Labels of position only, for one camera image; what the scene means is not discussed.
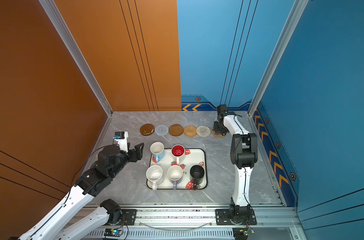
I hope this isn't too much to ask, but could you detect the dark scratched wooden coaster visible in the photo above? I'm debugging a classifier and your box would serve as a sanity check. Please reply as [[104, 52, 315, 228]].
[[140, 124, 155, 136]]

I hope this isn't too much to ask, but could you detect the white multicolour woven rope coaster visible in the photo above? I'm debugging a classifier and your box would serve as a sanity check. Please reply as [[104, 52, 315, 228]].
[[196, 126, 211, 138]]

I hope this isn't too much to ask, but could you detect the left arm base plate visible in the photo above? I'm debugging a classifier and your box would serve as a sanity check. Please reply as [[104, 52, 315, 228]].
[[103, 209, 137, 227]]

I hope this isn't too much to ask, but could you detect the white mug purple handle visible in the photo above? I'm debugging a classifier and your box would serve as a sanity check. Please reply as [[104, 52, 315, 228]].
[[167, 165, 183, 190]]

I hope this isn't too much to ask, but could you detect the right green circuit board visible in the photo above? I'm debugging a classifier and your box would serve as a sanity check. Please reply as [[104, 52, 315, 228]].
[[232, 228, 255, 240]]

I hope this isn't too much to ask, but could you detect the white mug blue handle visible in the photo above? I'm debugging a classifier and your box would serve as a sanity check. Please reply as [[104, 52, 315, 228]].
[[150, 142, 165, 163]]

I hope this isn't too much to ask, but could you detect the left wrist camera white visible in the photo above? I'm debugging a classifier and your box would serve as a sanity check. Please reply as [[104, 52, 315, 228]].
[[113, 131, 129, 152]]

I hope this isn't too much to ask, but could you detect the left green circuit board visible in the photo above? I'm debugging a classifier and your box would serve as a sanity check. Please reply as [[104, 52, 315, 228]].
[[104, 228, 124, 239]]

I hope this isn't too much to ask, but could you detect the cork paw print coaster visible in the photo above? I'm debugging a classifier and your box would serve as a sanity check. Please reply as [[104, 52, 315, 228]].
[[211, 129, 225, 138]]

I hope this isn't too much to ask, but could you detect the aluminium corner post right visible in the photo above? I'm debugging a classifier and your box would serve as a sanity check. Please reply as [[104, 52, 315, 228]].
[[248, 0, 308, 117]]

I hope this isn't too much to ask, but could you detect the woven rattan round coaster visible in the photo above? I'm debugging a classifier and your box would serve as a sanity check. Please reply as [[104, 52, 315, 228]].
[[183, 126, 197, 138]]

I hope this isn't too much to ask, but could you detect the green circuit board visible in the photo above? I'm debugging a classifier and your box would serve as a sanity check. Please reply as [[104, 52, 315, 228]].
[[104, 228, 124, 239], [232, 228, 255, 240]]

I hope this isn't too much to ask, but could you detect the white mug red inside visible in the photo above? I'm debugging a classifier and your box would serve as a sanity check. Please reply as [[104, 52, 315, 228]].
[[171, 145, 185, 165]]

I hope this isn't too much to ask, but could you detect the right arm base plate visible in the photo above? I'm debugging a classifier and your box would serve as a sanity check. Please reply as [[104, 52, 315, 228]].
[[215, 209, 257, 226]]

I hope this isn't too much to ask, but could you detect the grey blue rope coaster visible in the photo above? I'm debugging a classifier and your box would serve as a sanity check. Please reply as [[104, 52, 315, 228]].
[[155, 125, 169, 136]]

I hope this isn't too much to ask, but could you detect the brown round wooden coaster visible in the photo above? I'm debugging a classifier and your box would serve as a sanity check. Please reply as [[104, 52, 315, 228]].
[[169, 124, 184, 137]]

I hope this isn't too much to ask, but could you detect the aluminium front rail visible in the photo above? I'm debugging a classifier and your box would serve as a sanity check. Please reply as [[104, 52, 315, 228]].
[[46, 203, 305, 240]]

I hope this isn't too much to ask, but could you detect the aluminium corner post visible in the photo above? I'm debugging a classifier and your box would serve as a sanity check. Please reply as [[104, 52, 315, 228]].
[[248, 0, 308, 117], [39, 0, 113, 117]]

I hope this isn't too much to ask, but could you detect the aluminium corner post left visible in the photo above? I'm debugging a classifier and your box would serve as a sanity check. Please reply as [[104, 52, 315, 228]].
[[39, 0, 113, 117]]

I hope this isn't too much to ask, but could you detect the strawberry print serving tray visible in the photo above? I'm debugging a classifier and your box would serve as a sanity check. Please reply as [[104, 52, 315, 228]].
[[147, 149, 208, 190]]

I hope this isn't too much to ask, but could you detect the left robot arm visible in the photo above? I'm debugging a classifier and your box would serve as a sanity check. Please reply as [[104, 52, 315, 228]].
[[10, 143, 145, 240]]

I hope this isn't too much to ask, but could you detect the black mug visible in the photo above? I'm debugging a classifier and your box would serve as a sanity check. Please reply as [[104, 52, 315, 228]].
[[190, 165, 205, 190]]

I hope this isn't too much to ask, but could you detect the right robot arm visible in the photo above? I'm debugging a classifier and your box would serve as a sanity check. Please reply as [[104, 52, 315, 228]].
[[213, 105, 258, 226]]

